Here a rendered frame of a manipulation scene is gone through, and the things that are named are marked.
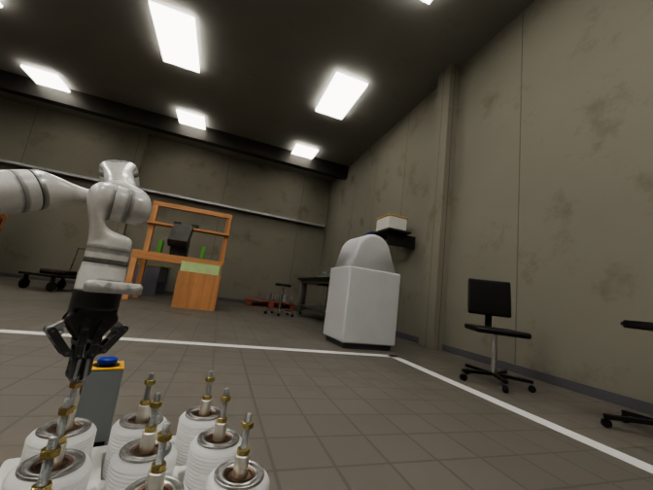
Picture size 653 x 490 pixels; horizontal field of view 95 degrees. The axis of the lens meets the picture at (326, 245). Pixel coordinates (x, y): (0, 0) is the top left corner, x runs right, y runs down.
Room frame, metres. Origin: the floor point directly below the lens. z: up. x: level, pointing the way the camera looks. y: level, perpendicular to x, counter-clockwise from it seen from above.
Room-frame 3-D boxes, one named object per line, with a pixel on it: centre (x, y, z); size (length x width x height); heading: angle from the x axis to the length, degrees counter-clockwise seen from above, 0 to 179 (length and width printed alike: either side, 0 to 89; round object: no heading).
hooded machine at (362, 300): (3.67, -0.52, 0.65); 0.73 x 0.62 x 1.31; 107
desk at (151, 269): (7.48, 4.23, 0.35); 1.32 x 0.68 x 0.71; 18
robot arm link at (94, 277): (0.57, 0.40, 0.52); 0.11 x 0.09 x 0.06; 57
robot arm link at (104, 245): (0.57, 0.42, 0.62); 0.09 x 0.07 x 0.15; 129
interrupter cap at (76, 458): (0.48, 0.35, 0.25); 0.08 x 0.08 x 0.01
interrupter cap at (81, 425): (0.58, 0.42, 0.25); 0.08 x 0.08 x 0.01
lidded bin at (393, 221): (5.00, -1.06, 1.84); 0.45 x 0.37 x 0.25; 18
